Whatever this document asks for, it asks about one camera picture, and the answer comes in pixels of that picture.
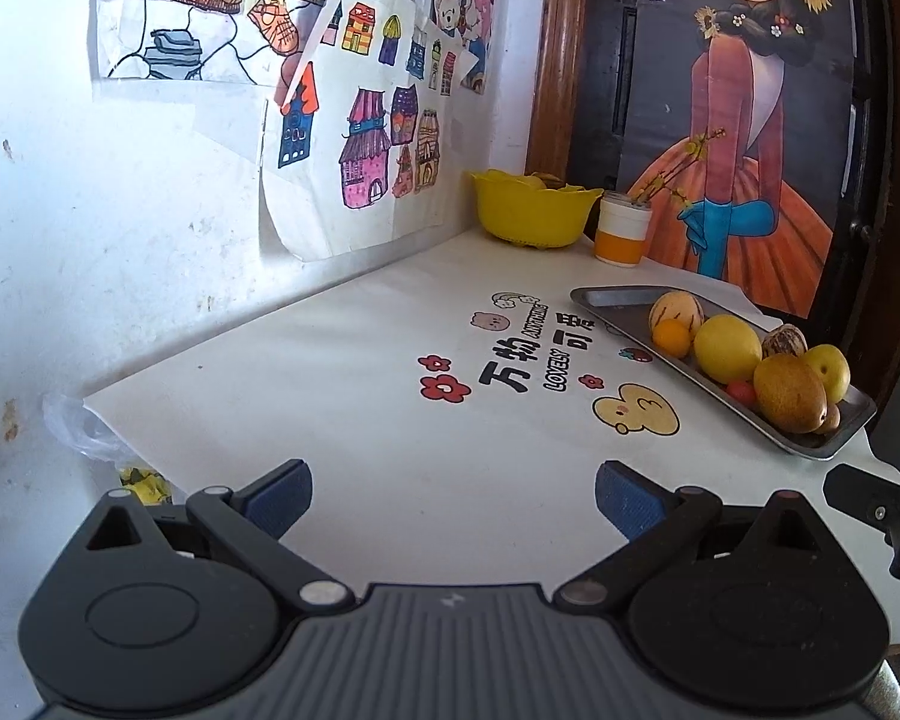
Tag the white and orange cup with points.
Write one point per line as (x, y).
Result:
(621, 236)

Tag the large yellow lemon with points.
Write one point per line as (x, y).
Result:
(727, 351)

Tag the yellow plastic bowl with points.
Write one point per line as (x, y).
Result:
(532, 217)

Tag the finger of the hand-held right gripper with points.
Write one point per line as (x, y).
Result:
(862, 491)

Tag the small brown round fruit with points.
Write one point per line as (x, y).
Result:
(831, 418)

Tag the metal tray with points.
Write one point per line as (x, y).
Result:
(622, 315)

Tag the wall poster orange dress figure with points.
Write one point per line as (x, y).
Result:
(742, 127)

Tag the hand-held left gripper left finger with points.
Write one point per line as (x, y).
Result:
(281, 496)

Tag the large brown pear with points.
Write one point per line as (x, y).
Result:
(789, 394)

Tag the pale striped pepino melon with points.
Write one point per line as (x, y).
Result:
(679, 307)

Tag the yellow speckled fruit pile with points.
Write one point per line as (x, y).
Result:
(544, 180)

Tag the purple striped pepino melon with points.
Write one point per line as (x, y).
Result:
(786, 341)

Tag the brown wooden door frame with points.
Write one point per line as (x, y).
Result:
(559, 52)

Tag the coloured paper drawing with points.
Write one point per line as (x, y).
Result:
(195, 7)

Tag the yellow item in bag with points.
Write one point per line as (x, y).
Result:
(146, 486)

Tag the small red tomato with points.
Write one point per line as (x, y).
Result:
(740, 391)

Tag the paper drawing of colourful houses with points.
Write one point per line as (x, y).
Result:
(367, 150)

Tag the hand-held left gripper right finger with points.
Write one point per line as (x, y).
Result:
(630, 501)

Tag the small orange kumquat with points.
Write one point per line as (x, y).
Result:
(673, 337)

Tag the yellow pear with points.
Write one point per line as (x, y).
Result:
(831, 371)

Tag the clear plastic bag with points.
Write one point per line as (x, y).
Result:
(82, 427)

